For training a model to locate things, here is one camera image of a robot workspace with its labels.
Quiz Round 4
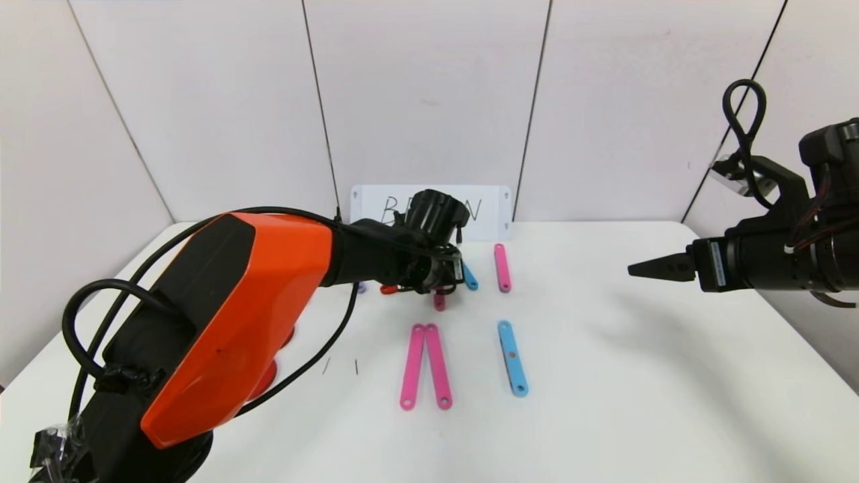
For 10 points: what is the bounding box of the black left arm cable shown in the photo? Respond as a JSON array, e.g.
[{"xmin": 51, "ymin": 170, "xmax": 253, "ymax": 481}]
[{"xmin": 62, "ymin": 206, "xmax": 464, "ymax": 417}]

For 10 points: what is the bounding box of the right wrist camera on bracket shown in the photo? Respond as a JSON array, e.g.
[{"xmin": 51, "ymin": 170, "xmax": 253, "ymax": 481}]
[{"xmin": 711, "ymin": 154, "xmax": 809, "ymax": 232}]

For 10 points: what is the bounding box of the white BRAIN word card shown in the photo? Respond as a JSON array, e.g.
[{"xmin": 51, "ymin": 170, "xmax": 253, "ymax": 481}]
[{"xmin": 350, "ymin": 185, "xmax": 513, "ymax": 242}]

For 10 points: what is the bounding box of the long blue bar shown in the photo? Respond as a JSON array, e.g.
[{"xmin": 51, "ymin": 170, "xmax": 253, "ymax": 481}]
[{"xmin": 498, "ymin": 320, "xmax": 529, "ymax": 397}]

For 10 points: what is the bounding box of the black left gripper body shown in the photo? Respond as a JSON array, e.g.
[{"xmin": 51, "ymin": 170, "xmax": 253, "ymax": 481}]
[{"xmin": 422, "ymin": 256, "xmax": 465, "ymax": 289}]

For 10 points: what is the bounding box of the crumpled black plastic wrap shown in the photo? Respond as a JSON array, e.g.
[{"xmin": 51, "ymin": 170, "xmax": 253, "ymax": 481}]
[{"xmin": 29, "ymin": 416, "xmax": 95, "ymax": 483}]

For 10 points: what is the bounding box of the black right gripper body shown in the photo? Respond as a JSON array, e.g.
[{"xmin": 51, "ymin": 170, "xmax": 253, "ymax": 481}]
[{"xmin": 686, "ymin": 226, "xmax": 819, "ymax": 293}]

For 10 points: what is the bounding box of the large red arc piece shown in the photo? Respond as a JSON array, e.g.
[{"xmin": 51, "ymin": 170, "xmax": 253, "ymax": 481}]
[{"xmin": 248, "ymin": 359, "xmax": 279, "ymax": 396}]

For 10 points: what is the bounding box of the short pink bar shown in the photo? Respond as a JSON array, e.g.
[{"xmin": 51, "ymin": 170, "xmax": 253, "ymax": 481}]
[{"xmin": 494, "ymin": 243, "xmax": 512, "ymax": 293}]

